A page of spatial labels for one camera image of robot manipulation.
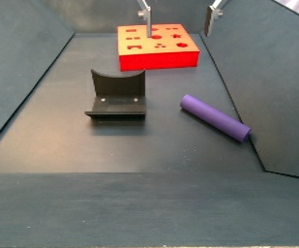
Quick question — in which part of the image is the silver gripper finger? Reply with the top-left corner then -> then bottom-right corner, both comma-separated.
205,0 -> 223,36
137,0 -> 151,38

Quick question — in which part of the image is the black curved cradle stand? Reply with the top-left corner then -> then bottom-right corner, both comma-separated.
85,70 -> 147,118

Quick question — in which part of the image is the purple cylinder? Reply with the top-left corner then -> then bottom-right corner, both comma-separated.
181,95 -> 251,142

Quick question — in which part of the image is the red foam shape-sorting block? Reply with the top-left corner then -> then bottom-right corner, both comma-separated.
118,23 -> 199,71

